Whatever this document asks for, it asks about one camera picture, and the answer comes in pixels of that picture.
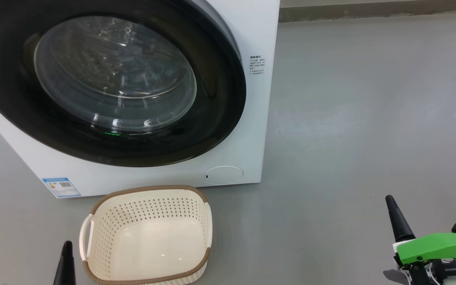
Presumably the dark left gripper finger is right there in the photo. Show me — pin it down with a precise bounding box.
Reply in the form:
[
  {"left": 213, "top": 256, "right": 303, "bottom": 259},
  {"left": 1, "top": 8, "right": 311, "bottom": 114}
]
[{"left": 53, "top": 241, "right": 76, "bottom": 285}]

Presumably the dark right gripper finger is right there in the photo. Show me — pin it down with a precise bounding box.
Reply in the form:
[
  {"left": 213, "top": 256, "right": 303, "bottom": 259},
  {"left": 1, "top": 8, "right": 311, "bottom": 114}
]
[{"left": 385, "top": 195, "right": 416, "bottom": 243}]

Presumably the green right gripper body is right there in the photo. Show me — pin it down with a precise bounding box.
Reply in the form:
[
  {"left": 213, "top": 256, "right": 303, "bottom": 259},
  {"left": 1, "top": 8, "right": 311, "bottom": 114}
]
[{"left": 382, "top": 233, "right": 456, "bottom": 285}]

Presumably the black glass washing machine door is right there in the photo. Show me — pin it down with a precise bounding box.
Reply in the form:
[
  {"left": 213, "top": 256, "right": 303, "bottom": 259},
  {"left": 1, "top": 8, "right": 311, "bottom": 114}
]
[{"left": 0, "top": 0, "right": 247, "bottom": 167}]

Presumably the cream perforated laundry basket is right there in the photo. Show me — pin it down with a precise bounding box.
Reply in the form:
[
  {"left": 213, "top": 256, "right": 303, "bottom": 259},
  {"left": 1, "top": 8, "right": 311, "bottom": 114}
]
[{"left": 79, "top": 185, "right": 213, "bottom": 285}]

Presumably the white front-load washing machine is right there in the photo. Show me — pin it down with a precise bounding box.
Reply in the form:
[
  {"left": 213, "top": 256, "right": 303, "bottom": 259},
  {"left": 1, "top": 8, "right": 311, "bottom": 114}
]
[{"left": 0, "top": 0, "right": 281, "bottom": 198}]

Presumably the blue white energy label sticker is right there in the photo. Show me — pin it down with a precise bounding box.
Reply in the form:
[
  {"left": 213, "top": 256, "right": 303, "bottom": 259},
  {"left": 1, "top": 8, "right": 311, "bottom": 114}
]
[{"left": 42, "top": 177, "right": 81, "bottom": 198}]

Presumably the round drain filter cover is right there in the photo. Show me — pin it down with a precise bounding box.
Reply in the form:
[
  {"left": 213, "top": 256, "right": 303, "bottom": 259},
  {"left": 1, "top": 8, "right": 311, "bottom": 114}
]
[{"left": 205, "top": 165, "right": 244, "bottom": 184}]

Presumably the printed text warning label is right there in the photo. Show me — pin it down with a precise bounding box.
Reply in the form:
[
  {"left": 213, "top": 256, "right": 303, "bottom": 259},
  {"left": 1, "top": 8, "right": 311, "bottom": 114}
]
[{"left": 250, "top": 55, "right": 266, "bottom": 76}]

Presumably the brown skirting board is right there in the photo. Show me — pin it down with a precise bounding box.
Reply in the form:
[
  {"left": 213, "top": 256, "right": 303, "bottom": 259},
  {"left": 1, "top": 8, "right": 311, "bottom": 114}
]
[{"left": 279, "top": 0, "right": 456, "bottom": 22}]

